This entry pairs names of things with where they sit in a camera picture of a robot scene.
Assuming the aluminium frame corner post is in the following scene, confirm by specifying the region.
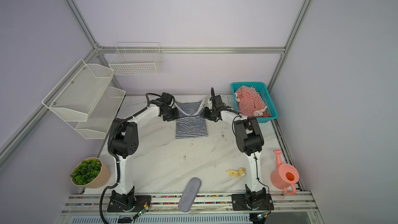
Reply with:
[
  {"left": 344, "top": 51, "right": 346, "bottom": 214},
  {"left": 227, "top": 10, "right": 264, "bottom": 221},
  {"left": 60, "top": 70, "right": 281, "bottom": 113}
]
[{"left": 51, "top": 0, "right": 122, "bottom": 89}]

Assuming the pink watering can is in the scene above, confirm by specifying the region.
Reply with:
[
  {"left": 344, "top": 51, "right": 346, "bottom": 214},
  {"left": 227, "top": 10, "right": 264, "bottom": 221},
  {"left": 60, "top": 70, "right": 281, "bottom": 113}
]
[{"left": 270, "top": 149, "right": 300, "bottom": 196}]

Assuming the green potted plant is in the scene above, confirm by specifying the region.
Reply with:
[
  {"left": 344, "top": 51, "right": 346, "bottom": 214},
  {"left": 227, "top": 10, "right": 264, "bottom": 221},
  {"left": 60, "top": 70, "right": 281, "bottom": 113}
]
[{"left": 70, "top": 157, "right": 111, "bottom": 189}]

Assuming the yellow toy giraffe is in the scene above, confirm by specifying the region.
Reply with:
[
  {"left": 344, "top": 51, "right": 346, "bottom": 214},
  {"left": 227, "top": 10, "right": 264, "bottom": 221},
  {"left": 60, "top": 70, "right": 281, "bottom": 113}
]
[{"left": 226, "top": 168, "right": 246, "bottom": 178}]

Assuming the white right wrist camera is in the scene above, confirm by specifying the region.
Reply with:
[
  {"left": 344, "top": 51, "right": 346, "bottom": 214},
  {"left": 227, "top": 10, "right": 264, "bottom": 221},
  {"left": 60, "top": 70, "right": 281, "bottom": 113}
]
[{"left": 210, "top": 87, "right": 225, "bottom": 111}]

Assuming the white wire wall basket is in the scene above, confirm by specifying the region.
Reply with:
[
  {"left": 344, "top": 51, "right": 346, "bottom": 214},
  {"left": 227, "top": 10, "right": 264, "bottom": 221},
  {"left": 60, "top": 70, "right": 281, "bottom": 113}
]
[{"left": 109, "top": 42, "right": 163, "bottom": 76}]

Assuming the blue white striped tank top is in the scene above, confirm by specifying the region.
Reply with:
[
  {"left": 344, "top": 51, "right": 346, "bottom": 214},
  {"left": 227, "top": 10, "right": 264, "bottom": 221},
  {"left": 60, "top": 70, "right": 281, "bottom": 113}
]
[{"left": 175, "top": 98, "right": 208, "bottom": 139}]

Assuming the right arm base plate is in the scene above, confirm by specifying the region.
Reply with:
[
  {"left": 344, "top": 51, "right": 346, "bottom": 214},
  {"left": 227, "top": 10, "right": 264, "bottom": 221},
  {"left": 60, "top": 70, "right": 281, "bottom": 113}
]
[{"left": 231, "top": 194, "right": 274, "bottom": 211}]

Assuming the grey fabric pouch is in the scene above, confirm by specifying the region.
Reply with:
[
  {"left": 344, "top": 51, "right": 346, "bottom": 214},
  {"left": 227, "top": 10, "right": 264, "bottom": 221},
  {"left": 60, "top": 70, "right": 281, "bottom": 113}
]
[{"left": 178, "top": 177, "right": 201, "bottom": 213}]

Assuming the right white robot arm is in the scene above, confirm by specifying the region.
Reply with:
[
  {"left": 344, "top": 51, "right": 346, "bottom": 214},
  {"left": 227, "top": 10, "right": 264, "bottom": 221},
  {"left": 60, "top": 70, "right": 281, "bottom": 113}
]
[{"left": 203, "top": 106, "right": 268, "bottom": 191}]

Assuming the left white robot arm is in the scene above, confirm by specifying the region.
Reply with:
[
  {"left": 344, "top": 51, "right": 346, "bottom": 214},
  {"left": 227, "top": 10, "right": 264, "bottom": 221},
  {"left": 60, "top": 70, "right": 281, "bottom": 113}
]
[{"left": 107, "top": 103, "right": 178, "bottom": 203}]

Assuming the horizontal aluminium frame bar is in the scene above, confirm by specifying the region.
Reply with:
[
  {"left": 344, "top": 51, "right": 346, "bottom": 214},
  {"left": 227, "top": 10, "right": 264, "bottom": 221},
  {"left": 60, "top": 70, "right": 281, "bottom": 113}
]
[{"left": 98, "top": 46, "right": 286, "bottom": 55}]

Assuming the teal plastic basket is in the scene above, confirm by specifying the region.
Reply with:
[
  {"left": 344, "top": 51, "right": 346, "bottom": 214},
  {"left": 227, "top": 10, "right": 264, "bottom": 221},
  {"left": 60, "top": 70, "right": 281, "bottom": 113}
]
[{"left": 231, "top": 82, "right": 279, "bottom": 123}]

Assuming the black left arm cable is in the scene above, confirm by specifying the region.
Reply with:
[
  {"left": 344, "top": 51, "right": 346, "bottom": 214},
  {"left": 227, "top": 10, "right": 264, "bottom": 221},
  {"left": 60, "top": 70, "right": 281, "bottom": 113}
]
[{"left": 98, "top": 92, "right": 162, "bottom": 224}]

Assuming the white mesh wall shelf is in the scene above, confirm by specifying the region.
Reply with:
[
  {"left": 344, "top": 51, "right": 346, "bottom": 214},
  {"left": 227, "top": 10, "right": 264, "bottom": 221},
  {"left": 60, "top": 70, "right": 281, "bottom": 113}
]
[{"left": 42, "top": 59, "right": 125, "bottom": 140}]

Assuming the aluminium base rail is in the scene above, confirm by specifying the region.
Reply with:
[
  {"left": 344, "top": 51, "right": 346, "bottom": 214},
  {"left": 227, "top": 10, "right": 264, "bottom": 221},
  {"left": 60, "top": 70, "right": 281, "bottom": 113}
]
[{"left": 61, "top": 191, "right": 319, "bottom": 215}]

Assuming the red white striped tank top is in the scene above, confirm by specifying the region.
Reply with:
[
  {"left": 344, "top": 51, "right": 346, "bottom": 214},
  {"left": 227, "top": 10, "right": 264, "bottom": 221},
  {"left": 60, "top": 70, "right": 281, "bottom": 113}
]
[{"left": 234, "top": 86, "right": 272, "bottom": 118}]

